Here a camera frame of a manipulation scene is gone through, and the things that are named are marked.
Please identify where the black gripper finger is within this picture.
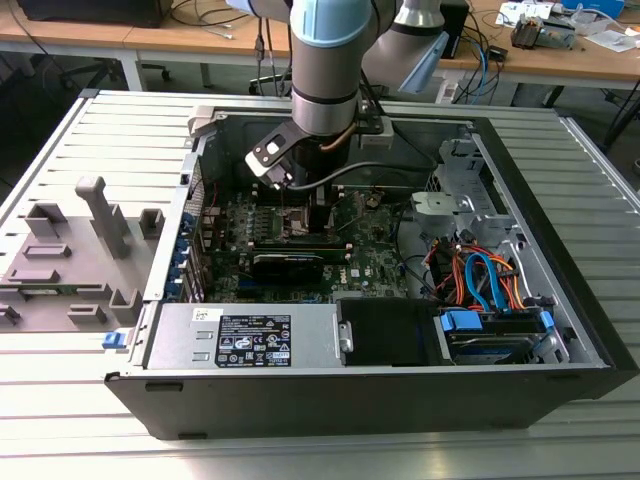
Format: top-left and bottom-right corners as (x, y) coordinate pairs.
(310, 187), (324, 234)
(321, 187), (335, 234)

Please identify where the CPU socket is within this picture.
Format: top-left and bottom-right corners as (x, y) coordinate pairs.
(274, 205), (346, 244)

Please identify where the CPU cooler heat sink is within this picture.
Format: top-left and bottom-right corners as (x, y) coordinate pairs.
(510, 13), (547, 50)

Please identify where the green motherboard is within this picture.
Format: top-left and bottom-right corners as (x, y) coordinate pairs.
(197, 187), (416, 306)

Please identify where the black graphics card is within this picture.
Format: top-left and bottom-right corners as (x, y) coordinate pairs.
(248, 252), (326, 286)

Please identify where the black office chair base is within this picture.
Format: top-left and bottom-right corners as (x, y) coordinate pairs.
(248, 73), (294, 97)

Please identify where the grey case latch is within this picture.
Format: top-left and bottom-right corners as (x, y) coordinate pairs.
(187, 105), (226, 139)

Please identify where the metal drive cage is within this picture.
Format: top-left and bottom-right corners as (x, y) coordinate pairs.
(423, 137), (506, 201)

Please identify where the pale blue teach pendant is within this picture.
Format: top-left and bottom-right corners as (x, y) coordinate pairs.
(398, 29), (451, 94)

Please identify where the black PC case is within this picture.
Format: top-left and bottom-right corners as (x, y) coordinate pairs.
(103, 102), (640, 442)

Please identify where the silver power supply unit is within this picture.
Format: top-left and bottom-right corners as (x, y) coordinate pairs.
(142, 302), (346, 371)

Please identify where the black speaker box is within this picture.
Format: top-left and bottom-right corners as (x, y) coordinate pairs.
(442, 0), (471, 60)

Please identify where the hard disk blue carrier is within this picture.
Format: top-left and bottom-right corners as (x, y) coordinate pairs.
(433, 305), (557, 366)

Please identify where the grey parts rack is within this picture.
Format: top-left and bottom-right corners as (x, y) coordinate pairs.
(0, 175), (169, 335)

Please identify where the white printed leaflet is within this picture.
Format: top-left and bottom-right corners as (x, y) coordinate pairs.
(495, 1), (554, 27)

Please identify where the black computer box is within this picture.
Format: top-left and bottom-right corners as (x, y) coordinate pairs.
(17, 0), (166, 29)

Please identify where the wooden desk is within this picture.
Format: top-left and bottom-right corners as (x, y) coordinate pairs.
(432, 0), (640, 109)
(0, 0), (301, 94)

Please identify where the grey metal device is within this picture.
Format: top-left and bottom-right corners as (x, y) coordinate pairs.
(542, 19), (580, 51)

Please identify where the white paper sheet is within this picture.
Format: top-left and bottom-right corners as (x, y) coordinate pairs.
(583, 27), (640, 54)

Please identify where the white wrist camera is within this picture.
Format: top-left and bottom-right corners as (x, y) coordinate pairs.
(243, 122), (301, 191)

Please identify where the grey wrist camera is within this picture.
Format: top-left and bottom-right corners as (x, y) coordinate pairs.
(357, 117), (396, 150)

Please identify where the black camera cable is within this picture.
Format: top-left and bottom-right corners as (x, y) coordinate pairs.
(289, 119), (439, 191)

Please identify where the thick black wire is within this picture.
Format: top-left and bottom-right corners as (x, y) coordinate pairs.
(392, 199), (436, 301)

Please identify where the silver support bracket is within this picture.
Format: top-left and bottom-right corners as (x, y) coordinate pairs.
(408, 192), (476, 221)

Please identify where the blue data wire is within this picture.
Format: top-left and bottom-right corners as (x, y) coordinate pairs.
(463, 252), (507, 314)

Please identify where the blue hanging cable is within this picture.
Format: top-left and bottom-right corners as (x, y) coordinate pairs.
(477, 39), (501, 99)

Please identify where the orange power wire bundle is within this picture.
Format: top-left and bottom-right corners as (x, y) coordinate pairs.
(427, 238), (529, 314)

